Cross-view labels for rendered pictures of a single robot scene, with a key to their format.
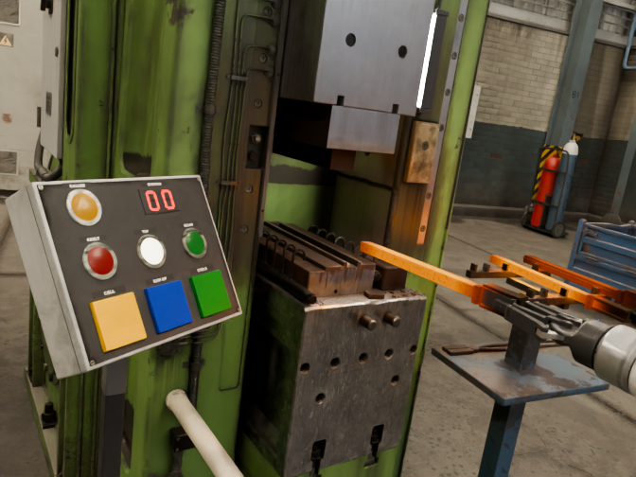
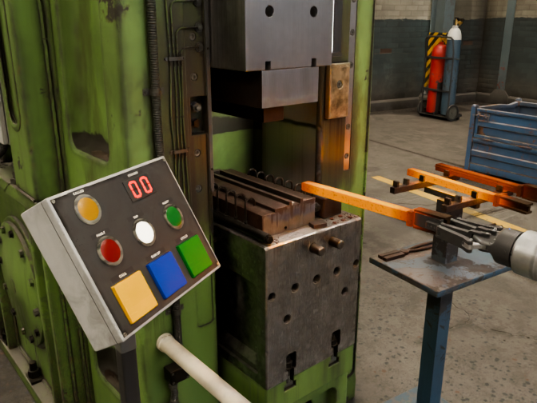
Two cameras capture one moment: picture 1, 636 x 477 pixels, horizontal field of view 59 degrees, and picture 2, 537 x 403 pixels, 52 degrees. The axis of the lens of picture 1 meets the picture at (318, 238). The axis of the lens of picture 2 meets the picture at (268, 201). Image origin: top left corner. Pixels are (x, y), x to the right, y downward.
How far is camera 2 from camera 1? 0.22 m
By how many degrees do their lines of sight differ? 7
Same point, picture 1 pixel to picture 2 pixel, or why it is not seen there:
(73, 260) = (91, 256)
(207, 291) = (192, 254)
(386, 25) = not seen: outside the picture
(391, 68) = (306, 28)
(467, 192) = not seen: hidden behind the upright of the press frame
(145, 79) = (80, 64)
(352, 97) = (277, 61)
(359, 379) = (316, 297)
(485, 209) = (383, 103)
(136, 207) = (125, 198)
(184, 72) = (128, 63)
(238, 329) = not seen: hidden behind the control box
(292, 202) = (226, 148)
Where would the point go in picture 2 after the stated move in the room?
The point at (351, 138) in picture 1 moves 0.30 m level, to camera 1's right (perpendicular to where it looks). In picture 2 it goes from (281, 96) to (394, 94)
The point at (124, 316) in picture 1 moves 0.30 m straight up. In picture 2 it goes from (138, 292) to (125, 129)
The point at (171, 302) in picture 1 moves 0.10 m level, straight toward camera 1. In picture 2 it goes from (169, 271) to (178, 293)
